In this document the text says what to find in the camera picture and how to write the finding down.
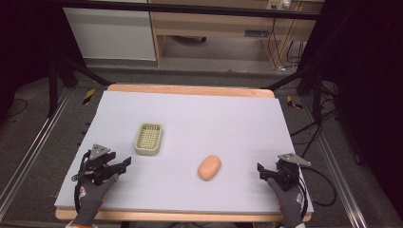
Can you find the black curtain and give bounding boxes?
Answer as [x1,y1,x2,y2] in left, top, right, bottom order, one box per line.
[297,0,403,219]
[0,0,84,122]

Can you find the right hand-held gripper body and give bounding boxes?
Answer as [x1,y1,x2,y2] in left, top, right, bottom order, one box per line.
[275,152,313,193]

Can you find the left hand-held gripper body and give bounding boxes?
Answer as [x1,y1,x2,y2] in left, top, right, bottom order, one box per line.
[83,143,117,186]

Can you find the white cabinet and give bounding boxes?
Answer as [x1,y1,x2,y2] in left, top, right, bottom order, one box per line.
[62,7,158,62]

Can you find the white power strip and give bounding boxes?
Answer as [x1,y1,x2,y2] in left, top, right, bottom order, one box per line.
[266,0,292,10]

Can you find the hanging cables under desk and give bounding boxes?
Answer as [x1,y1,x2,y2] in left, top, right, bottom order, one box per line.
[266,18,306,71]

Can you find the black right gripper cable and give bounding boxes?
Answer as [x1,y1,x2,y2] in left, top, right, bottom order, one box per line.
[297,165,337,219]

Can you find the yellow black striped marker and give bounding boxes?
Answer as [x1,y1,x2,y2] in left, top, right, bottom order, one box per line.
[286,95,304,110]
[82,87,96,105]

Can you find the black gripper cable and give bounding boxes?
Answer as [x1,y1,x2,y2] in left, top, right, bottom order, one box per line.
[297,165,337,219]
[71,151,93,215]

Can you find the black metal frame bar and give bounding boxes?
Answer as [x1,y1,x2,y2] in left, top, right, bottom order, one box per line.
[60,0,321,21]

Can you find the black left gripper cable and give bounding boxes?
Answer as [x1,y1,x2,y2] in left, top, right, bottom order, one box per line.
[71,151,93,215]

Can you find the wooden desk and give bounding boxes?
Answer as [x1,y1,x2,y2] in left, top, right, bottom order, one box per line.
[147,0,324,69]

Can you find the pale green soap dish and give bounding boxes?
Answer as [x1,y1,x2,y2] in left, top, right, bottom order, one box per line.
[134,122,164,157]

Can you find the aluminium rail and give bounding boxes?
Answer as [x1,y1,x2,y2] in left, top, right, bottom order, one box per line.
[0,87,73,220]
[299,94,369,228]

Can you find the white foam sheet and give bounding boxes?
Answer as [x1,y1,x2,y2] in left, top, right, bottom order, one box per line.
[53,89,315,215]

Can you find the orange soap bar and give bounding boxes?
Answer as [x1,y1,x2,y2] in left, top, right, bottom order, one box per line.
[197,154,222,182]

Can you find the black metal stand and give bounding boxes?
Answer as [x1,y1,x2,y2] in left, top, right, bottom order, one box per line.
[47,55,114,119]
[259,62,325,125]

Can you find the black floor cables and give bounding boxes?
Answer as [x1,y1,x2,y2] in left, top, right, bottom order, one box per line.
[289,80,340,160]

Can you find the thin black floor cable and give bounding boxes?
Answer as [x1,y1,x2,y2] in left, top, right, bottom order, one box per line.
[4,97,30,120]

